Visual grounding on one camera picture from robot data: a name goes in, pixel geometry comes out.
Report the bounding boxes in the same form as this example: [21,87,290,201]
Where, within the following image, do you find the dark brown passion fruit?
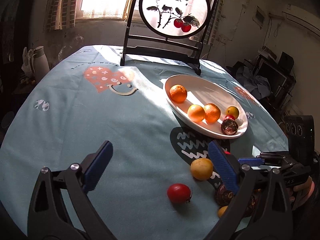
[221,119,239,135]

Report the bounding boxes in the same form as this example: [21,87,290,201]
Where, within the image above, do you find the pale yellow round fruit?
[190,158,213,181]

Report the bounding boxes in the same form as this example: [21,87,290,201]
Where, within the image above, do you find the large yellow citrus fruit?
[226,106,239,120]

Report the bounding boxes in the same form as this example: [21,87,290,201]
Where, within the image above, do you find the rough-skinned orange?
[203,103,221,124]

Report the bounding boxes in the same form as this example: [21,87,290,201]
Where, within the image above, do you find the smooth orange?
[187,105,206,122]

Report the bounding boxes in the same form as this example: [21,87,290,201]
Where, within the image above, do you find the right hand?
[287,176,315,205]

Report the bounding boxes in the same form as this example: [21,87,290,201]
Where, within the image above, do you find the dark passion fruit lower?
[243,193,258,218]

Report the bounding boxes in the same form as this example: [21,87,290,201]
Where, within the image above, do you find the small yellow fruit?
[217,205,228,218]

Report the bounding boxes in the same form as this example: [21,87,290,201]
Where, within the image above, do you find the red cherry tomato in plate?
[224,115,235,120]

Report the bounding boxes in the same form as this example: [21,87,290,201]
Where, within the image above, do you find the white oval plate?
[164,74,249,140]

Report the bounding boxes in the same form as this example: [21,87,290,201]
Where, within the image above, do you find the light blue patterned tablecloth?
[0,44,290,238]

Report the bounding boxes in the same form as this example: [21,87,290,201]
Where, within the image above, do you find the small orange in plate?
[169,85,187,103]

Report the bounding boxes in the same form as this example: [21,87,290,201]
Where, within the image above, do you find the white kettle jug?
[22,46,50,83]

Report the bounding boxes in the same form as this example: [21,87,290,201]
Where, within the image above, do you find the round painted screen stand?
[120,0,218,75]

